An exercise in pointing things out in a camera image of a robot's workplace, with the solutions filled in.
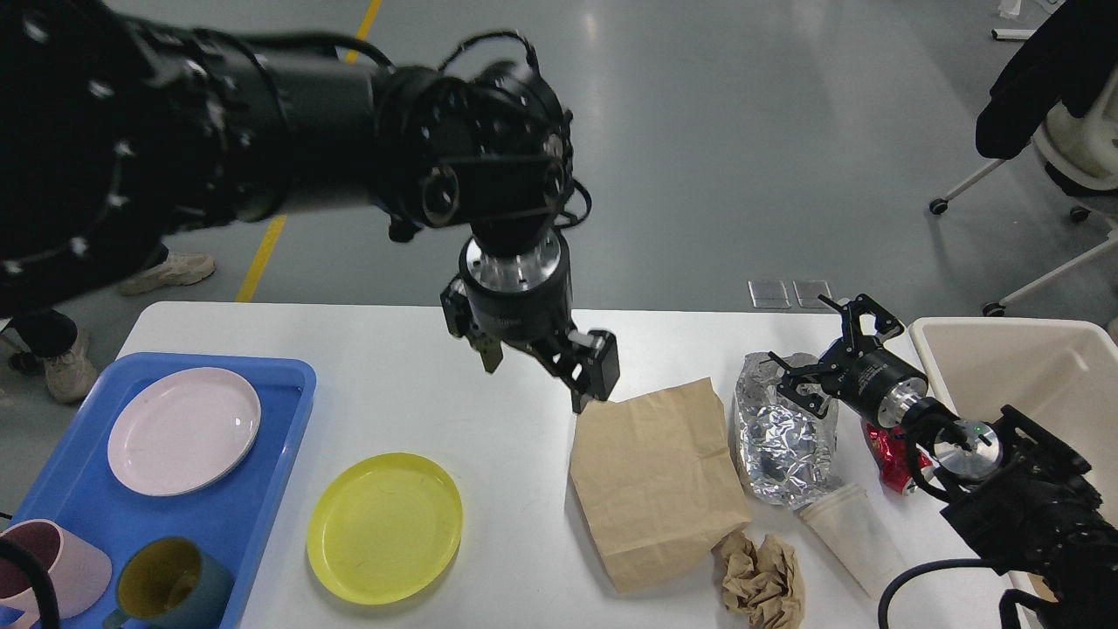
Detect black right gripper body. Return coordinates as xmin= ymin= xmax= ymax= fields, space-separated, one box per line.
xmin=821 ymin=340 xmax=928 ymax=429

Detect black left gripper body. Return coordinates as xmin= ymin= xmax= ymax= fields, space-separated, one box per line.
xmin=440 ymin=231 xmax=620 ymax=402

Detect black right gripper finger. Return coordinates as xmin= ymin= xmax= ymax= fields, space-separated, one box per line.
xmin=768 ymin=353 xmax=831 ymax=418
xmin=818 ymin=294 xmax=904 ymax=350

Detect yellow plate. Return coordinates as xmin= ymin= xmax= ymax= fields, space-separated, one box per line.
xmin=305 ymin=452 xmax=464 ymax=606

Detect dark teal mug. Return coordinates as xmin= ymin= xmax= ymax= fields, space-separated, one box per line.
xmin=101 ymin=536 xmax=234 ymax=628

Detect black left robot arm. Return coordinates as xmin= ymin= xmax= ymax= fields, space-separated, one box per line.
xmin=3 ymin=1 xmax=620 ymax=411

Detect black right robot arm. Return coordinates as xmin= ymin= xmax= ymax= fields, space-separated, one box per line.
xmin=768 ymin=294 xmax=1117 ymax=628

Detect crumpled aluminium foil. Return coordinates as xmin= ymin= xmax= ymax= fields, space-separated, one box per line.
xmin=730 ymin=353 xmax=843 ymax=511

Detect red snack wrapper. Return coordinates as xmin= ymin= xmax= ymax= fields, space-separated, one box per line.
xmin=863 ymin=422 xmax=917 ymax=496

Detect silver floor socket plates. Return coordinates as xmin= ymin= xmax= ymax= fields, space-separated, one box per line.
xmin=747 ymin=280 xmax=834 ymax=309

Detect brown paper bag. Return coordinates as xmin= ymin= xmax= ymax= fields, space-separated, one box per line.
xmin=569 ymin=378 xmax=752 ymax=594

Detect white paper cup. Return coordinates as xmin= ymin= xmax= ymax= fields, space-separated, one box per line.
xmin=796 ymin=483 xmax=907 ymax=600

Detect cream plastic bin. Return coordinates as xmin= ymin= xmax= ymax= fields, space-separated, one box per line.
xmin=909 ymin=317 xmax=1117 ymax=524

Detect crumpled brown paper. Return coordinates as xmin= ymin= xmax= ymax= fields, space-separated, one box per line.
xmin=716 ymin=528 xmax=806 ymax=628

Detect white office chair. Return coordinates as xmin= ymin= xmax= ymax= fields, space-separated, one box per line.
xmin=982 ymin=77 xmax=1117 ymax=317

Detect pink plate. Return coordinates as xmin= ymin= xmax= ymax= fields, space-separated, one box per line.
xmin=107 ymin=366 xmax=262 ymax=497

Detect blue plastic tray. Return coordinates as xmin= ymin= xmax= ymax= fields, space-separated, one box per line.
xmin=13 ymin=353 xmax=318 ymax=628

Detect person in black trousers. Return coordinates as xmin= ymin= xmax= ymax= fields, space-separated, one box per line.
xmin=9 ymin=245 xmax=217 ymax=406

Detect pink mug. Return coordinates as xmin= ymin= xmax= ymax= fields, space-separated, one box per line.
xmin=1 ymin=520 xmax=113 ymax=628

